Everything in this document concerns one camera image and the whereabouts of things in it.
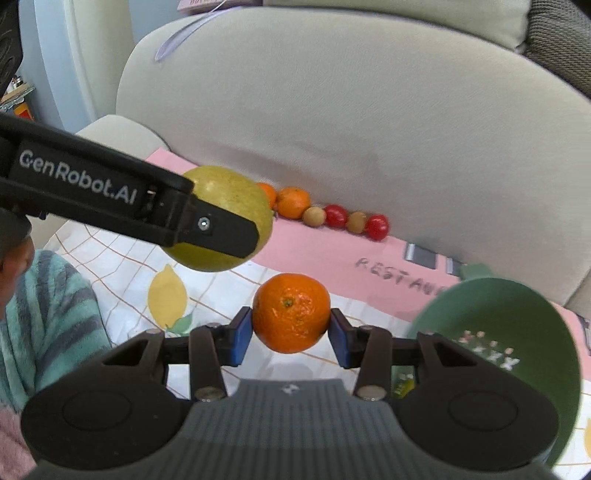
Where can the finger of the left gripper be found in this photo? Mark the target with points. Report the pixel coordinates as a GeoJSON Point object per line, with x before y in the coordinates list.
{"type": "Point", "coordinates": [206, 225]}

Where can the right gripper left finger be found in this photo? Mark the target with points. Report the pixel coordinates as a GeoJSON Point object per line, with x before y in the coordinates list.
{"type": "Point", "coordinates": [130, 402]}

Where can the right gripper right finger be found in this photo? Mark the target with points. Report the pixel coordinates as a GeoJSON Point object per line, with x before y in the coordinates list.
{"type": "Point", "coordinates": [451, 403]}

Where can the orange mandarin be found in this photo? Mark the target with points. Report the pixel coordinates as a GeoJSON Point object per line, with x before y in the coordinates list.
{"type": "Point", "coordinates": [290, 313]}
{"type": "Point", "coordinates": [270, 193]}
{"type": "Point", "coordinates": [292, 202]}

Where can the green colander bowl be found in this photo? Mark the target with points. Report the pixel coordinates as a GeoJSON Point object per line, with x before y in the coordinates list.
{"type": "Point", "coordinates": [515, 328]}

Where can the brown longan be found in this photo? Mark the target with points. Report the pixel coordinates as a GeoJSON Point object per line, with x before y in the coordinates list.
{"type": "Point", "coordinates": [357, 222]}
{"type": "Point", "coordinates": [314, 217]}

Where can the red cherry tomato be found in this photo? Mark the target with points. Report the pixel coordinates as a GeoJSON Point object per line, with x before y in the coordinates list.
{"type": "Point", "coordinates": [378, 227]}
{"type": "Point", "coordinates": [336, 216]}

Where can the person left hand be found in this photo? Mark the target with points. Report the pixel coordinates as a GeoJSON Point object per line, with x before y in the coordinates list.
{"type": "Point", "coordinates": [15, 263]}

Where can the cluttered shelf background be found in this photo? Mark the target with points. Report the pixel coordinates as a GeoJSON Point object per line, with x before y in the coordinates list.
{"type": "Point", "coordinates": [14, 100]}

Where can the pink checkered lemon cloth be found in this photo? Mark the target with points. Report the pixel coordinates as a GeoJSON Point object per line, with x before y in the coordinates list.
{"type": "Point", "coordinates": [384, 284]}

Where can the teal striped sleeve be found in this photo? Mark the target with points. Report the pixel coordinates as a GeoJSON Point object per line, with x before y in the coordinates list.
{"type": "Point", "coordinates": [53, 325]}

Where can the lilac ribbon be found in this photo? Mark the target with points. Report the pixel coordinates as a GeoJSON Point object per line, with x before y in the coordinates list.
{"type": "Point", "coordinates": [180, 36]}

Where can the beige sofa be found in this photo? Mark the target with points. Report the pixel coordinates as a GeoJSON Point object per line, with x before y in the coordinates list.
{"type": "Point", "coordinates": [471, 150]}

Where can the houndstooth pillow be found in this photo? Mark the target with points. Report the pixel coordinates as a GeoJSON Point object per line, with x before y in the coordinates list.
{"type": "Point", "coordinates": [558, 39]}

